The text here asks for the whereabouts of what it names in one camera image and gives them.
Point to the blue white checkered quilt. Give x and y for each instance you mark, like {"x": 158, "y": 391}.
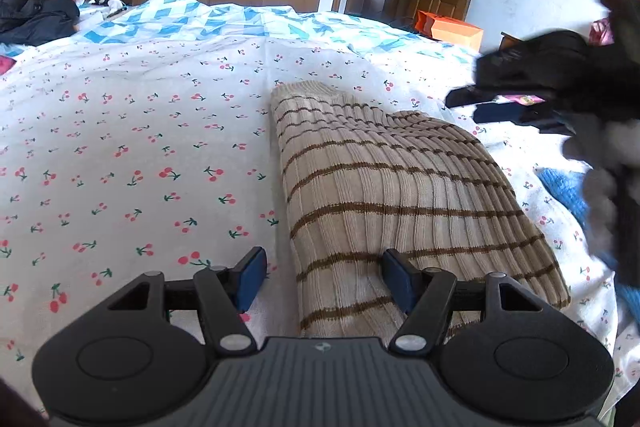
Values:
{"x": 260, "y": 19}

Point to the wooden cabinet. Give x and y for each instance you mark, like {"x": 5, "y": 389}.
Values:
{"x": 512, "y": 42}

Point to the blue knit garment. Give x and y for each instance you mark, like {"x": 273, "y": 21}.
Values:
{"x": 575, "y": 202}

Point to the beige brown-striped knit sweater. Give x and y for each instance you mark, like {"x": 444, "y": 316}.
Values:
{"x": 395, "y": 197}

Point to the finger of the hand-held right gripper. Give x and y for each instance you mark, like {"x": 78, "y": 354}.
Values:
{"x": 462, "y": 97}
{"x": 500, "y": 113}

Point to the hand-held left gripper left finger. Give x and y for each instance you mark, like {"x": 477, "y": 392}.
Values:
{"x": 251, "y": 277}

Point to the white cherry print bed sheet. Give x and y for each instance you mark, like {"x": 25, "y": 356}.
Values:
{"x": 140, "y": 147}

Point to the dark jacket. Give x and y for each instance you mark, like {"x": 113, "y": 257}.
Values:
{"x": 32, "y": 12}

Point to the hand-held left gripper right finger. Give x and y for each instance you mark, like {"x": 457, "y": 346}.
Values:
{"x": 397, "y": 279}

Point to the orange paper bag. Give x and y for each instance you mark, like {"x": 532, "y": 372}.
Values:
{"x": 450, "y": 29}

